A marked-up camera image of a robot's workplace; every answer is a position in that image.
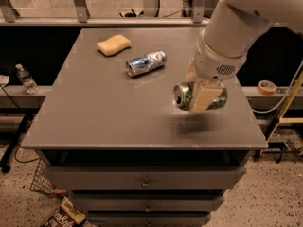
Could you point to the metal railing frame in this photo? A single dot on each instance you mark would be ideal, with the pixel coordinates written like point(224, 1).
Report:
point(106, 13)

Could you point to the clear plastic water bottle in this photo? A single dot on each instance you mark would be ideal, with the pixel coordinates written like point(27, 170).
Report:
point(26, 79)

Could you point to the yellow sponge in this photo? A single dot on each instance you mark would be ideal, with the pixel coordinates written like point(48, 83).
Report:
point(114, 45)

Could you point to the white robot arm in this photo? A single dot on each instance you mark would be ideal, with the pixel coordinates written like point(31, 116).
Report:
point(221, 49)

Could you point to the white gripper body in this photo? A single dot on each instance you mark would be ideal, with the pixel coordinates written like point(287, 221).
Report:
point(212, 64)

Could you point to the green soda can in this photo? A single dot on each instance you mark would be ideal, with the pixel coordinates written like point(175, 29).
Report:
point(182, 95)

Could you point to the grey drawer cabinet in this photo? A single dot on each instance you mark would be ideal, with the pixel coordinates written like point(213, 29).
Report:
point(102, 133)

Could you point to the wire mesh basket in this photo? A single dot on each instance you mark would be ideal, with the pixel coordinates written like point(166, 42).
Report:
point(40, 183)

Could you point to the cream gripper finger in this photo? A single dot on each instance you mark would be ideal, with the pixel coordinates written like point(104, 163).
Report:
point(206, 97)
point(191, 76)

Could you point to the snack chip bag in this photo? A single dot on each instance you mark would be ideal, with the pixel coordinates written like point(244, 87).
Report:
point(65, 216)

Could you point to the top drawer knob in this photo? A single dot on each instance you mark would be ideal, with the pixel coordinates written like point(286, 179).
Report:
point(146, 185)

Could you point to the roll of masking tape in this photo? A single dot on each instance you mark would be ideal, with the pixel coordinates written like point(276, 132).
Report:
point(266, 87)

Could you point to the drawer knob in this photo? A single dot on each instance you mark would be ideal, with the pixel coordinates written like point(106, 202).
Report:
point(146, 185)
point(148, 209)

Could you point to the blue silver soda can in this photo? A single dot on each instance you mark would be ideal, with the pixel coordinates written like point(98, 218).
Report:
point(146, 63)

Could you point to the middle drawer knob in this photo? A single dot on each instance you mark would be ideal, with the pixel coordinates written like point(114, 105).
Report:
point(148, 209)

